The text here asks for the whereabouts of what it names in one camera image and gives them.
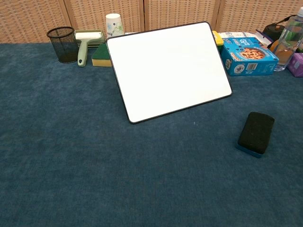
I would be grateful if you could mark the black felt eraser blue base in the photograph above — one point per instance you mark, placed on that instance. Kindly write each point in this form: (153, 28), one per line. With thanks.
(256, 133)

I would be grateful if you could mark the blue tablecloth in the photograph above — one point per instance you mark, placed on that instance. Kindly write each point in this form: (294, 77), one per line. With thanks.
(94, 153)

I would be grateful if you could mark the green yellow sponge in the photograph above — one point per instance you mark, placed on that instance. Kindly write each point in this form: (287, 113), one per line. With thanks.
(101, 56)

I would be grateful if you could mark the green lint roller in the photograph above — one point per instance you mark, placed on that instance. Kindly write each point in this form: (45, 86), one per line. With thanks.
(83, 47)

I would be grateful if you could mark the white floral paper cup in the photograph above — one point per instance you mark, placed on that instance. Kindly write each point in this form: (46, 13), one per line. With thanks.
(114, 25)

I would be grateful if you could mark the woven folding screen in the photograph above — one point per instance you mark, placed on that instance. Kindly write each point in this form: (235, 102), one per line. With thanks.
(151, 16)

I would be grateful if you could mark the yellow lidded container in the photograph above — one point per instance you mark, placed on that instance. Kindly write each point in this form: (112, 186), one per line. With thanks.
(218, 40)

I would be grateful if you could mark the black mesh pen holder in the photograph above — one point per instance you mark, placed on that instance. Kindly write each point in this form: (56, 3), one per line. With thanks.
(63, 46)

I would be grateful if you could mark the blue cookie box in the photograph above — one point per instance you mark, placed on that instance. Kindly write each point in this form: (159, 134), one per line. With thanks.
(248, 56)

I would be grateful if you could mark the white printed package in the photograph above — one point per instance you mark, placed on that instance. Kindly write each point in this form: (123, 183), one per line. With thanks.
(234, 34)

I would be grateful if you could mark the black orange speaker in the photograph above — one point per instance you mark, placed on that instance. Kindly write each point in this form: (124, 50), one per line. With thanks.
(272, 32)

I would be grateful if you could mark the clear plastic water bottle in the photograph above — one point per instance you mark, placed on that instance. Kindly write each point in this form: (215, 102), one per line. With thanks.
(287, 45)

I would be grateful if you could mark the purple packet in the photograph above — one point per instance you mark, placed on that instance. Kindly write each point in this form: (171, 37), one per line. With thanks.
(297, 65)

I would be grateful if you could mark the white board with black frame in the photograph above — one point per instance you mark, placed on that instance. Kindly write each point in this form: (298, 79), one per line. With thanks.
(165, 71)

